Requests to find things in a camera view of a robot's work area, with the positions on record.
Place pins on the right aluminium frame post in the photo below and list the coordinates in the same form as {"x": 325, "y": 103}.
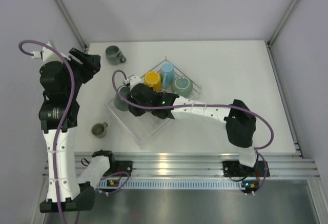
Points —
{"x": 292, "y": 6}

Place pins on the left aluminium frame post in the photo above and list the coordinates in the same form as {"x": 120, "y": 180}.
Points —
{"x": 71, "y": 24}

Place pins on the teal speckled ceramic mug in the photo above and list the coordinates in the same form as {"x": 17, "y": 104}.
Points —
{"x": 182, "y": 86}

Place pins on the light blue mug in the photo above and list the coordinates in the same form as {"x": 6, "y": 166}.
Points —
{"x": 167, "y": 74}

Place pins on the black mug white interior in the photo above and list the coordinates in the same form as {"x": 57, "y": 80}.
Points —
{"x": 161, "y": 92}

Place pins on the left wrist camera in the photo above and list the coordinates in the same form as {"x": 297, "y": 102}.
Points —
{"x": 46, "y": 54}

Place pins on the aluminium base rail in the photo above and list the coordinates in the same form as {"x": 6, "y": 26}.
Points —
{"x": 209, "y": 165}

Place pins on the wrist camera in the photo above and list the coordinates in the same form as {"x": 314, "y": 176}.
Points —
{"x": 132, "y": 81}
{"x": 46, "y": 54}

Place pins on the yellow enamel mug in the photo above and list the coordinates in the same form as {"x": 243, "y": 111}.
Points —
{"x": 153, "y": 80}

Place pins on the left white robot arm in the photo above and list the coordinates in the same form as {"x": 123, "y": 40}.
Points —
{"x": 62, "y": 77}

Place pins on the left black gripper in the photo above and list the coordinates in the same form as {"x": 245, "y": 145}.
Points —
{"x": 90, "y": 65}

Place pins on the olive beige small mug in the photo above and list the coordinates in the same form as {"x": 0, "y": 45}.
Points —
{"x": 99, "y": 130}

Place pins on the dark grey glazed mug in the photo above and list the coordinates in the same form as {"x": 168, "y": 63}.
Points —
{"x": 114, "y": 55}

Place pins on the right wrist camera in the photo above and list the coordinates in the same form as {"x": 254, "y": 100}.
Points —
{"x": 132, "y": 81}

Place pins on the aluminium frame post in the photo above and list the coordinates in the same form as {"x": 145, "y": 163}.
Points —
{"x": 71, "y": 24}
{"x": 292, "y": 6}

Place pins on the dark green cup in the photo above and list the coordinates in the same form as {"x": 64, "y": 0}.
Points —
{"x": 118, "y": 102}

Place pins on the perforated cable duct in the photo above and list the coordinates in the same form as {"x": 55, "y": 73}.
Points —
{"x": 171, "y": 184}

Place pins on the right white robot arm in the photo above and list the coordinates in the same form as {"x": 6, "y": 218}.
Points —
{"x": 236, "y": 119}

